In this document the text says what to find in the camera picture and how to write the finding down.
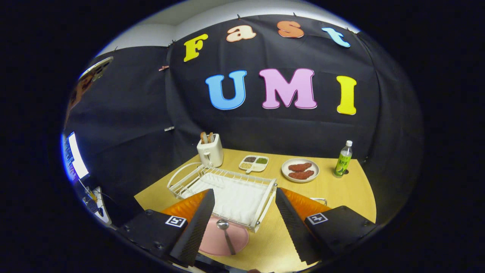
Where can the computer monitor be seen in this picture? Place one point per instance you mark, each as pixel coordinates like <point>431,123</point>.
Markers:
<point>77,157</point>

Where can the green label drink bottle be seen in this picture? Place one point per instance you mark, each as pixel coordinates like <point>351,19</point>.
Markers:
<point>343,163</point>

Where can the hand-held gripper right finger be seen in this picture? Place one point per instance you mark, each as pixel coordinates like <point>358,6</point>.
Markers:
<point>291,227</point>

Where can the small red clip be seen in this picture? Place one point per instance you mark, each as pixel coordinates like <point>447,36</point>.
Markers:
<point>163,68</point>

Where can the metal spoon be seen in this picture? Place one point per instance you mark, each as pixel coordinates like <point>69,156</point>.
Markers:
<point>222,225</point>

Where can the pink plate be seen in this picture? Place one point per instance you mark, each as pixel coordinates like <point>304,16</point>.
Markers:
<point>214,240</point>

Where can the cream plate with meat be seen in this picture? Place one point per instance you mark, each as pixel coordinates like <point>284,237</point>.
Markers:
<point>285,170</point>

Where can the black backdrop cloth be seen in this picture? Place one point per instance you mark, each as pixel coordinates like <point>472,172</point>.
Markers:
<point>265,129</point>

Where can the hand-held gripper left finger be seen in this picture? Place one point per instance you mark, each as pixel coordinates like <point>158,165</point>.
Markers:
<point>197,227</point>

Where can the red meat piece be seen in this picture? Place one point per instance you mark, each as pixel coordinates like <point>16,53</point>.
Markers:
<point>301,175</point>
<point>300,167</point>

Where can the toasted bread slice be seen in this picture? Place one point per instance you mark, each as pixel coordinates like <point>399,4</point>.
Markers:
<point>210,137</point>
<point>204,137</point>

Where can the white toaster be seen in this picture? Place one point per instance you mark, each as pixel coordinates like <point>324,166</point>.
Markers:
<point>210,153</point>

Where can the divided tray of beans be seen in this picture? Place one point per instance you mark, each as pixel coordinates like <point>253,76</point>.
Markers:
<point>257,167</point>

